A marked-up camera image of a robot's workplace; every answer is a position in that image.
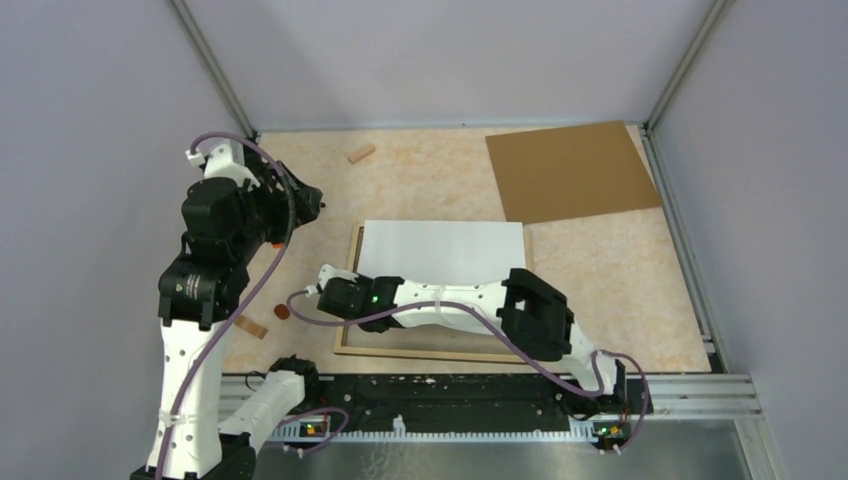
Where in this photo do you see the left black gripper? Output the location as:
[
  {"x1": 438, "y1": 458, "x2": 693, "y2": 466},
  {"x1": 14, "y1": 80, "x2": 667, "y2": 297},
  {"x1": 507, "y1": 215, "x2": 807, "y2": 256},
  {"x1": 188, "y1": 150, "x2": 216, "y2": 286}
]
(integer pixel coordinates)
[{"x1": 232, "y1": 159, "x2": 322, "y2": 262}]

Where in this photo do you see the wooden picture frame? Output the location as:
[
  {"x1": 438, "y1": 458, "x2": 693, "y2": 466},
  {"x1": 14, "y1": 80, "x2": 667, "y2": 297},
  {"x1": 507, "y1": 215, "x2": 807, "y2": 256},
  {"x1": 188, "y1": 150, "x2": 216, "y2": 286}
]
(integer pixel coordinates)
[{"x1": 333, "y1": 221, "x2": 534, "y2": 364}]

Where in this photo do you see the landscape photo print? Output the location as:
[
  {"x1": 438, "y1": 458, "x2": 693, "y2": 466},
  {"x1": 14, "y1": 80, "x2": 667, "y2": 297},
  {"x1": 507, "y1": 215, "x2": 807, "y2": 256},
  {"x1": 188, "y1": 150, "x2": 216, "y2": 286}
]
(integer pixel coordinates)
[{"x1": 355, "y1": 220, "x2": 530, "y2": 285}]

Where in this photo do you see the brown cardboard backing board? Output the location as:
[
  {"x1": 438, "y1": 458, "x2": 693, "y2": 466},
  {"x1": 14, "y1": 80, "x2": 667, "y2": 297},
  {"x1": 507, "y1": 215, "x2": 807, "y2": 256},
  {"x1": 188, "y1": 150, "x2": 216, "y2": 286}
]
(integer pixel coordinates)
[{"x1": 485, "y1": 121, "x2": 662, "y2": 224}]

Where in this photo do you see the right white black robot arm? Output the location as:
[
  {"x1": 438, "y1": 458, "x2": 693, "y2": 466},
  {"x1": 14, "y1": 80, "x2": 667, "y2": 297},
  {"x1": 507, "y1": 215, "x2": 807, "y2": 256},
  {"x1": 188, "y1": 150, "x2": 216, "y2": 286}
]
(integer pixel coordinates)
[{"x1": 313, "y1": 265, "x2": 631, "y2": 417}]

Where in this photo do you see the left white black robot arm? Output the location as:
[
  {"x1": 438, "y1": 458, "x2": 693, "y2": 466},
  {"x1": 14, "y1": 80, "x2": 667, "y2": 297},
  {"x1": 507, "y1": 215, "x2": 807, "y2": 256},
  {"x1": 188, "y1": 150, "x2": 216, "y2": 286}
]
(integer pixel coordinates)
[{"x1": 134, "y1": 158, "x2": 322, "y2": 479}]

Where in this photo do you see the small round brown disc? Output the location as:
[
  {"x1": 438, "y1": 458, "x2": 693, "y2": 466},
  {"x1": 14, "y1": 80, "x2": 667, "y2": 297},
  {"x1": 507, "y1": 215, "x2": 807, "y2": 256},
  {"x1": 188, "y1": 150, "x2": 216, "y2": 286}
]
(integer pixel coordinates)
[{"x1": 273, "y1": 304, "x2": 290, "y2": 320}]

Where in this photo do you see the small wooden cylinder block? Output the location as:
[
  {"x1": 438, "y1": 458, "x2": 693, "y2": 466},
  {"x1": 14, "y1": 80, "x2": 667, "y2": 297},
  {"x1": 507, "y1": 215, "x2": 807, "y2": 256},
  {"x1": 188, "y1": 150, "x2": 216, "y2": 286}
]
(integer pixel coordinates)
[{"x1": 347, "y1": 143, "x2": 376, "y2": 164}]

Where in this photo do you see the small tan wooden block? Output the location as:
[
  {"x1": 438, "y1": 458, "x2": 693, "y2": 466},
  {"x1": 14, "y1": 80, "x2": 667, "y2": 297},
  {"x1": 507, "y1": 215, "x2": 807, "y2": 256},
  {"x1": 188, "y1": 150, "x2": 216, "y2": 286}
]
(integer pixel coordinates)
[{"x1": 235, "y1": 315, "x2": 268, "y2": 340}]

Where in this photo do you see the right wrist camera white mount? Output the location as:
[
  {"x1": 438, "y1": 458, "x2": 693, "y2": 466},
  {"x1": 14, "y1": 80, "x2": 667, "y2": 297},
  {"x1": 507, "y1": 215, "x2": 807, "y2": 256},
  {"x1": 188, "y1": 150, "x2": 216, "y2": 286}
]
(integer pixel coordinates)
[{"x1": 305, "y1": 264, "x2": 359, "y2": 298}]

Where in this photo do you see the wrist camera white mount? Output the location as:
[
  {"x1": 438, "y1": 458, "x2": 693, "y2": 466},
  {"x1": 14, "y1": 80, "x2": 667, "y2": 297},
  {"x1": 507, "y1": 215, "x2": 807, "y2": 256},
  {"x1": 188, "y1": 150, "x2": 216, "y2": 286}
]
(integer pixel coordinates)
[
  {"x1": 305, "y1": 264, "x2": 359, "y2": 298},
  {"x1": 185, "y1": 141, "x2": 260, "y2": 191}
]

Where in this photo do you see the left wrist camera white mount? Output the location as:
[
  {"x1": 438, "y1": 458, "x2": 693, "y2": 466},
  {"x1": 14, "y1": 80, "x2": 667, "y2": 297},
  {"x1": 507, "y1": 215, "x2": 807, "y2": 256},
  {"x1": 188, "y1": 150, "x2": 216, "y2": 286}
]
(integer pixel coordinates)
[{"x1": 185, "y1": 141, "x2": 260, "y2": 191}]

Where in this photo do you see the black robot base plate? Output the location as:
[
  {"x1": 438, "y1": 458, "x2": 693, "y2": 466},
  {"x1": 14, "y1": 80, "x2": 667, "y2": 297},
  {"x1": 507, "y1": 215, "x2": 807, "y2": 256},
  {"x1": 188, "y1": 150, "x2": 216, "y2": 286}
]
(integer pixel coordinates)
[{"x1": 293, "y1": 374, "x2": 654, "y2": 433}]

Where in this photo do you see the white toothed cable duct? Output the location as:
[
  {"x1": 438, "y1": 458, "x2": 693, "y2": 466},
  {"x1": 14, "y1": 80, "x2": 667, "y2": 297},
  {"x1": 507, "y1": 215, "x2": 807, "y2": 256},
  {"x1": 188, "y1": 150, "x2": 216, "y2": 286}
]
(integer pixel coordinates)
[{"x1": 267, "y1": 417, "x2": 598, "y2": 446}]

